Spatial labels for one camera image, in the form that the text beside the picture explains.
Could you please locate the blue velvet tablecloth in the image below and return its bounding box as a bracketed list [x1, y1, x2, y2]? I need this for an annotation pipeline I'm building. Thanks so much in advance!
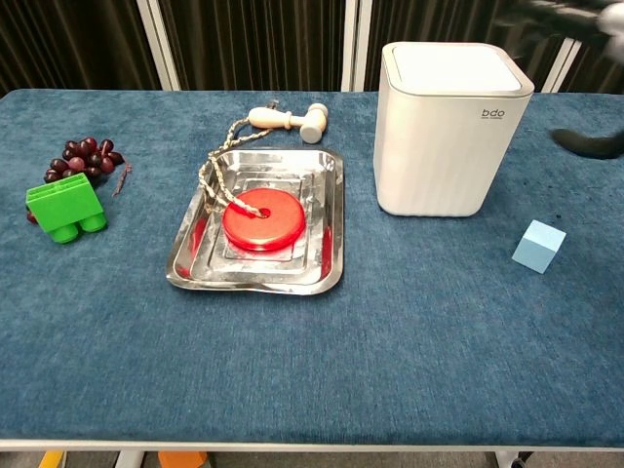
[0, 88, 624, 449]

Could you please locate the green plastic building block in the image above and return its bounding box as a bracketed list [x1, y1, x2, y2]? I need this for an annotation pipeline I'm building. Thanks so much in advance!
[25, 174, 109, 245]

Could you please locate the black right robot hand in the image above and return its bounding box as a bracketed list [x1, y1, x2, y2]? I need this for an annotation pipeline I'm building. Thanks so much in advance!
[551, 128, 624, 161]

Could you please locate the braided beige rope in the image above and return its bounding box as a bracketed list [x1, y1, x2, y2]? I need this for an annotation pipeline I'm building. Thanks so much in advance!
[197, 118, 274, 220]

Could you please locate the orange object under table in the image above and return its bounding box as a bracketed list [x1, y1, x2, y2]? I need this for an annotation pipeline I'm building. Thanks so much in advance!
[157, 450, 207, 468]

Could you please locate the white bdo trash bin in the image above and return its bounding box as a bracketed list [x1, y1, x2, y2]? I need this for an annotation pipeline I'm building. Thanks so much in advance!
[374, 41, 536, 218]

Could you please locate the light blue cube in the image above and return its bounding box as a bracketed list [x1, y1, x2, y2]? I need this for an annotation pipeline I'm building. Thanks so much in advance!
[511, 218, 567, 275]

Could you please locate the white partition frame post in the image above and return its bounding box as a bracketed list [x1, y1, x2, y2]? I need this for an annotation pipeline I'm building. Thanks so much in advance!
[340, 0, 372, 93]
[539, 37, 583, 94]
[135, 0, 182, 92]

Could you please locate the stainless steel tray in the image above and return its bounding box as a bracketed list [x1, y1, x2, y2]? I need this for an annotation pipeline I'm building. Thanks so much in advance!
[165, 148, 345, 296]

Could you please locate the red round disc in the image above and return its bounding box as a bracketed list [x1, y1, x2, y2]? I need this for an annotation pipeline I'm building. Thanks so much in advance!
[221, 187, 307, 253]

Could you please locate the dark red grape bunch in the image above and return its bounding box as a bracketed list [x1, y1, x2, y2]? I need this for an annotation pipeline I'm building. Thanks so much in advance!
[44, 136, 134, 197]

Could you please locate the wooden toy mallet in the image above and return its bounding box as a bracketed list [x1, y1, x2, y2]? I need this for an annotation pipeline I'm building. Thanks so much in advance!
[248, 102, 329, 143]

